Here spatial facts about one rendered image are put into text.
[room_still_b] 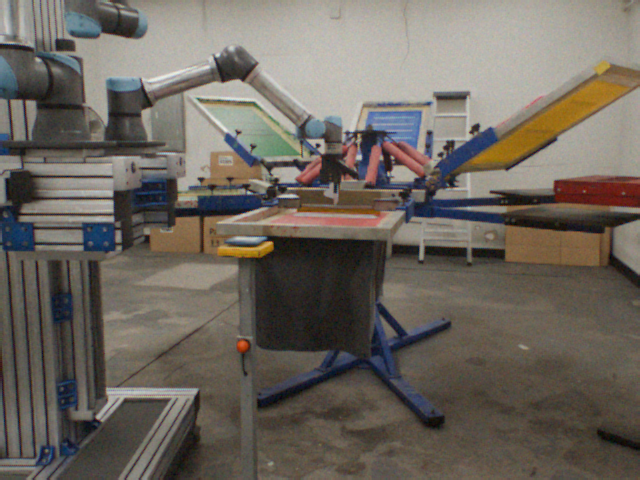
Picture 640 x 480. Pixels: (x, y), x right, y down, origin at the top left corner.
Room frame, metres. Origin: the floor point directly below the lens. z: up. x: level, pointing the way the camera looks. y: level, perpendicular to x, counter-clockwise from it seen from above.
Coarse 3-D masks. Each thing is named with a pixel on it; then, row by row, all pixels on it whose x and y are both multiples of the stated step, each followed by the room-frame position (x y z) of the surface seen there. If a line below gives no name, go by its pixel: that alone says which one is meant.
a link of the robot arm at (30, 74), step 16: (0, 0) 1.54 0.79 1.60; (16, 0) 1.57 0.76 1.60; (0, 16) 1.54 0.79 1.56; (16, 16) 1.56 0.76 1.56; (0, 32) 1.54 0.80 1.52; (16, 32) 1.56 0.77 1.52; (0, 48) 1.53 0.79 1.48; (16, 48) 1.54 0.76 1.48; (32, 48) 1.59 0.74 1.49; (0, 64) 1.50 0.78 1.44; (16, 64) 1.54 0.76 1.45; (32, 64) 1.58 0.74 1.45; (0, 80) 1.51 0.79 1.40; (16, 80) 1.53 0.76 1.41; (32, 80) 1.57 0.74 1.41; (0, 96) 1.54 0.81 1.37; (16, 96) 1.56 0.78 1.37; (32, 96) 1.60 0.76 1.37
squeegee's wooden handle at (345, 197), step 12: (300, 192) 2.48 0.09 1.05; (312, 192) 2.47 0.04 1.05; (348, 192) 2.44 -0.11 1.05; (360, 192) 2.42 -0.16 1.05; (372, 192) 2.41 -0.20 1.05; (300, 204) 2.48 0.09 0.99; (312, 204) 2.47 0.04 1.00; (324, 204) 2.46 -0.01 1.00; (336, 204) 2.45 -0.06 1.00; (348, 204) 2.44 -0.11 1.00; (360, 204) 2.42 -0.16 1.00; (372, 204) 2.41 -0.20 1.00
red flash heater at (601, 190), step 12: (564, 180) 2.33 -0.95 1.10; (576, 180) 2.32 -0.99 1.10; (588, 180) 2.32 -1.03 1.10; (600, 180) 2.31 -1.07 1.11; (612, 180) 2.30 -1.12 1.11; (624, 180) 2.31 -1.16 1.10; (636, 180) 2.32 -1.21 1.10; (564, 192) 2.33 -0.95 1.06; (576, 192) 2.30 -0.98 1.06; (588, 192) 2.27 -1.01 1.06; (600, 192) 2.24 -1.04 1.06; (612, 192) 2.21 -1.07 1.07; (624, 192) 2.18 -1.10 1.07; (636, 192) 2.16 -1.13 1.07; (588, 204) 2.27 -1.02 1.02; (600, 204) 2.24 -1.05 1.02; (612, 204) 2.21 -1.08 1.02; (624, 204) 2.19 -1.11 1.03; (636, 204) 2.16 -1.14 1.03
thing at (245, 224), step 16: (272, 208) 2.42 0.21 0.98; (224, 224) 1.94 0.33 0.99; (240, 224) 1.93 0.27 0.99; (256, 224) 1.92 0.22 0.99; (272, 224) 1.91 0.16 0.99; (288, 224) 1.91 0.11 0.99; (304, 224) 1.90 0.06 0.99; (320, 224) 1.90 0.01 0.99; (384, 224) 1.91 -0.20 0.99; (400, 224) 2.11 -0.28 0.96; (384, 240) 1.82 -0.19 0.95
